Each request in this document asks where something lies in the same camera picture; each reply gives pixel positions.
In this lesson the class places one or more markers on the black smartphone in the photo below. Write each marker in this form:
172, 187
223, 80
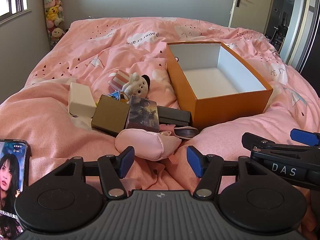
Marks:
12, 180

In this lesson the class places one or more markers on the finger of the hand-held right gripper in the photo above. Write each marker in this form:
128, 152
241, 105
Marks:
260, 141
303, 136

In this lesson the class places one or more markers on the clear tube of plush toys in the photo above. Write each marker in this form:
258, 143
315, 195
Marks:
53, 12

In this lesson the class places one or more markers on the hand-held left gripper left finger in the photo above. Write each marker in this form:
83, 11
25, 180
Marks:
126, 162

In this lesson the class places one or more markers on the pink fabric pouch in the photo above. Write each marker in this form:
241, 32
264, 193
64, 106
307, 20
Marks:
145, 142

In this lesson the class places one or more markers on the grey room door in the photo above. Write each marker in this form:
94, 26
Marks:
255, 10

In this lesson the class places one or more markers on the white plush striped hat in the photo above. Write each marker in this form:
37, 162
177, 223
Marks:
137, 85

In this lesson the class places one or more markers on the dark printed picture box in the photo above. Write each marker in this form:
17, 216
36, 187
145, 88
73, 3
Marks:
142, 112

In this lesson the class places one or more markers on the plush doll blue outfit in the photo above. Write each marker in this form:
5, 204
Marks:
115, 95

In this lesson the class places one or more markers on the black rectangular case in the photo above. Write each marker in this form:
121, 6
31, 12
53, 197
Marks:
172, 116

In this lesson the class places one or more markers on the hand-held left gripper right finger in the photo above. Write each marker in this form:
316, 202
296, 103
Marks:
195, 162

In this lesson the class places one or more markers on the white door frame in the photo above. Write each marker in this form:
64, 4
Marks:
297, 17

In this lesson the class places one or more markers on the small white box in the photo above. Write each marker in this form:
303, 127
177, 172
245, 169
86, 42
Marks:
80, 97

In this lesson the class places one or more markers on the gold square box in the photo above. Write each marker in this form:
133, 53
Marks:
110, 115

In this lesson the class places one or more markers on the orange cardboard box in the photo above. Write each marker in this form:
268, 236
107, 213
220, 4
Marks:
225, 107

